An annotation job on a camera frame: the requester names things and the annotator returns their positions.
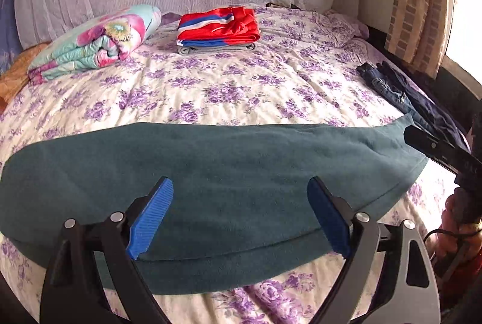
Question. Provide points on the rolled floral blanket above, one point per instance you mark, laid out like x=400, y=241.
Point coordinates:
x=94, y=41

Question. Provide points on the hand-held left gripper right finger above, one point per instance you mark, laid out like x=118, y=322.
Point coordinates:
x=329, y=218

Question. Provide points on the dark navy pants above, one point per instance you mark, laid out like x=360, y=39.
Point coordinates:
x=429, y=101

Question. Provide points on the purple floral bedspread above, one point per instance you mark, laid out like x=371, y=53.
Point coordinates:
x=226, y=90

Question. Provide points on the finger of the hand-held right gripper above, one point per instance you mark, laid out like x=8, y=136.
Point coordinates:
x=433, y=147

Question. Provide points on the red garment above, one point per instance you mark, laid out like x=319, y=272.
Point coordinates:
x=467, y=280

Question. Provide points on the folded grey garment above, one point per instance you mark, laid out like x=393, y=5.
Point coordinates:
x=214, y=48

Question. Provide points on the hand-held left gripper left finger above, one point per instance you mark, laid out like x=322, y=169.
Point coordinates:
x=150, y=218

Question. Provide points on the beige checked curtain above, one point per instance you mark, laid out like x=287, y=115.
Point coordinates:
x=418, y=0

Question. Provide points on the blue jeans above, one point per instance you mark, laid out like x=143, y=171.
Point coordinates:
x=391, y=92

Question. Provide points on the folded red striped shorts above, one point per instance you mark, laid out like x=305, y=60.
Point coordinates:
x=218, y=24

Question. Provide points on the person's right hand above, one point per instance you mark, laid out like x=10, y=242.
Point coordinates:
x=452, y=222

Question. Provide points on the small dark flat object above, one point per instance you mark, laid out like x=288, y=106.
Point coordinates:
x=278, y=4

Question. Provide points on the teal fleece pants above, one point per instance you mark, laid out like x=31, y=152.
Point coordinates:
x=226, y=165

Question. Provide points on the blue pillow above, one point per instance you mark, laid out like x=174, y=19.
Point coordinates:
x=9, y=22

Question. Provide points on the orange brown cloth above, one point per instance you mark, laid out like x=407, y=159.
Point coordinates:
x=19, y=71

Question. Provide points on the window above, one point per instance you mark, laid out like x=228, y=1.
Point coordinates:
x=469, y=15

